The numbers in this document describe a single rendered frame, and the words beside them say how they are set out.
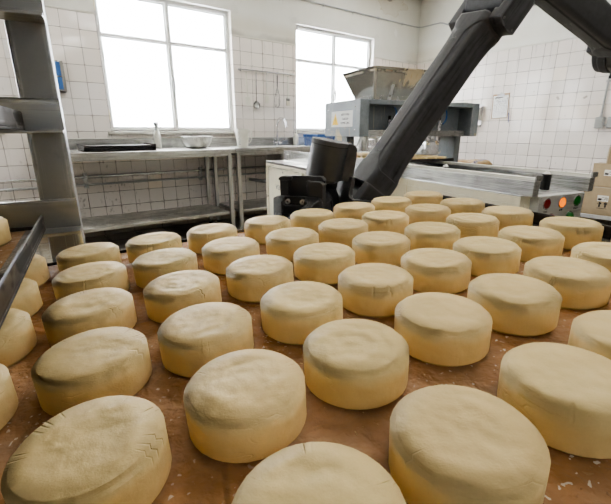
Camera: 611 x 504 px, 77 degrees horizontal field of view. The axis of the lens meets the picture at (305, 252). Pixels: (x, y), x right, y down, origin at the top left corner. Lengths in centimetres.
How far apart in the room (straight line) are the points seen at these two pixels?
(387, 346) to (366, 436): 4
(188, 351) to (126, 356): 3
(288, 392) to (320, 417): 2
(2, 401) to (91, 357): 4
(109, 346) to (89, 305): 6
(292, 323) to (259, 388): 6
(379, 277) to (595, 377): 13
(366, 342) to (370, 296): 6
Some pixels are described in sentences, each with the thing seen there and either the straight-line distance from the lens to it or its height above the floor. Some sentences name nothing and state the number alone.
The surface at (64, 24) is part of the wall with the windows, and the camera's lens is 461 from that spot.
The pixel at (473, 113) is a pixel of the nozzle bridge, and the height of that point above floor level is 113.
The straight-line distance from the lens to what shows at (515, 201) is 147.
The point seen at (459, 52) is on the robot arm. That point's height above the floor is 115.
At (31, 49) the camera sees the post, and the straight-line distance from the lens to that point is 44.
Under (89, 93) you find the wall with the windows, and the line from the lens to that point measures 454.
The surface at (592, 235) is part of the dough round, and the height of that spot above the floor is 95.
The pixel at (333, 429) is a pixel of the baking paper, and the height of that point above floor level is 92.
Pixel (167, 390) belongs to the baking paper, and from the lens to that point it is 21.
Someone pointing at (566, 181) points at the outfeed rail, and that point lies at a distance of 173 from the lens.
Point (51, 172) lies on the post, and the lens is 44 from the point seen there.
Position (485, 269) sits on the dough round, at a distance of 32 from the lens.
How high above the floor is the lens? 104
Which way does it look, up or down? 17 degrees down
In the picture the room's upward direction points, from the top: straight up
